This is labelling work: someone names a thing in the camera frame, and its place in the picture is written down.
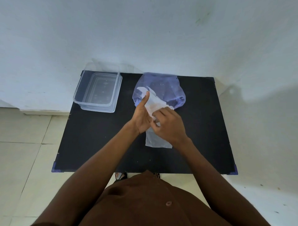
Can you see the person's left hand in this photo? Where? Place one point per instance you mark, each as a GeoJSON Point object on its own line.
{"type": "Point", "coordinates": [139, 118]}

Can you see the person's right hand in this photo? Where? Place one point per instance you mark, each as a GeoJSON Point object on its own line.
{"type": "Point", "coordinates": [171, 129]}

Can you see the person's left thumb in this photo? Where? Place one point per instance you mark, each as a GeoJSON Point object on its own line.
{"type": "Point", "coordinates": [144, 99]}

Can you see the person's right fingers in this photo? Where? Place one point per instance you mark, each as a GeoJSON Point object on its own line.
{"type": "Point", "coordinates": [161, 115]}

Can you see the clear plastic bag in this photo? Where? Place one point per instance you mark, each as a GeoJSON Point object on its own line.
{"type": "Point", "coordinates": [154, 139]}

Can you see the person's right forearm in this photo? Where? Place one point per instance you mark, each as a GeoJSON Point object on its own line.
{"type": "Point", "coordinates": [200, 167]}

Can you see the person's left forearm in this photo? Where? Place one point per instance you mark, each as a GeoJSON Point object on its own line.
{"type": "Point", "coordinates": [109, 153]}

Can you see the blue plastic bag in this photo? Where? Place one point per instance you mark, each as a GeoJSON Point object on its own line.
{"type": "Point", "coordinates": [166, 88]}

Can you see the clear plastic container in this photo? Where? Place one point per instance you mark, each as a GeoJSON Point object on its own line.
{"type": "Point", "coordinates": [97, 89]}

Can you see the person's right sandal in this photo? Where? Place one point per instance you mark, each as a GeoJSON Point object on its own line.
{"type": "Point", "coordinates": [156, 175]}

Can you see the person's sandal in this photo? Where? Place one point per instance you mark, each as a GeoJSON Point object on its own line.
{"type": "Point", "coordinates": [121, 176]}
{"type": "Point", "coordinates": [156, 175]}

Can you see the person's left sandal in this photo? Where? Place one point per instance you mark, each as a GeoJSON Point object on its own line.
{"type": "Point", "coordinates": [121, 176]}

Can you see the brown shirt button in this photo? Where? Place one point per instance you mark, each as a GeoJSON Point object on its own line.
{"type": "Point", "coordinates": [168, 203]}

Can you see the brown shirt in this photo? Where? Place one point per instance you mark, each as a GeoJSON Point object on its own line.
{"type": "Point", "coordinates": [144, 204]}

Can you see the purple table corner guard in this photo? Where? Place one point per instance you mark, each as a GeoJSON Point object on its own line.
{"type": "Point", "coordinates": [55, 168]}
{"type": "Point", "coordinates": [234, 170]}

